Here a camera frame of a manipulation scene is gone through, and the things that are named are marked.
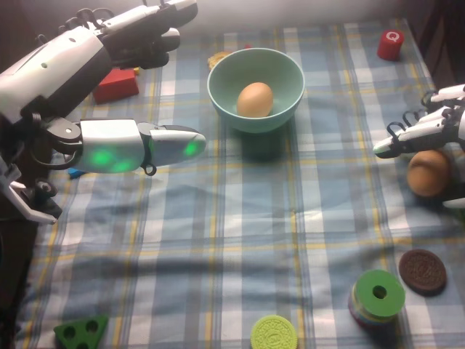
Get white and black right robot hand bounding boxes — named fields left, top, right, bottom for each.
left=373, top=83, right=465, bottom=210

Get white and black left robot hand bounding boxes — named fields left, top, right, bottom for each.
left=0, top=0, right=207, bottom=177

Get brown egg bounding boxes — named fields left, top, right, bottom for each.
left=236, top=81, right=274, bottom=118
left=406, top=149, right=452, bottom=198

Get teal green bowl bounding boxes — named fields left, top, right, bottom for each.
left=206, top=47, right=305, bottom=135

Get red rectangular block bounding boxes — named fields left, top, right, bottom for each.
left=93, top=68, right=140, bottom=105

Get red cylinder block letter Q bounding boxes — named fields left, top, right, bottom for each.
left=376, top=29, right=405, bottom=61

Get brown sandwich cookie toy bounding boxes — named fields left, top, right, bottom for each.
left=397, top=248, right=447, bottom=295

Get tan toy biscuit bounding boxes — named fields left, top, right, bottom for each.
left=207, top=51, right=230, bottom=71

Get blue plaid tablecloth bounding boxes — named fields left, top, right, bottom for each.
left=14, top=17, right=465, bottom=349

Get lime green sandwich cookie toy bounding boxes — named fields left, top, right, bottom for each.
left=250, top=314, right=299, bottom=349

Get green triangle block with holes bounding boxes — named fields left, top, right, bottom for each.
left=53, top=314, right=110, bottom=349

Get green ring with hole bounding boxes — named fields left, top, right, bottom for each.
left=354, top=268, right=406, bottom=321

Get multicolour ring stack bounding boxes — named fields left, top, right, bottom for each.
left=347, top=283, right=399, bottom=330

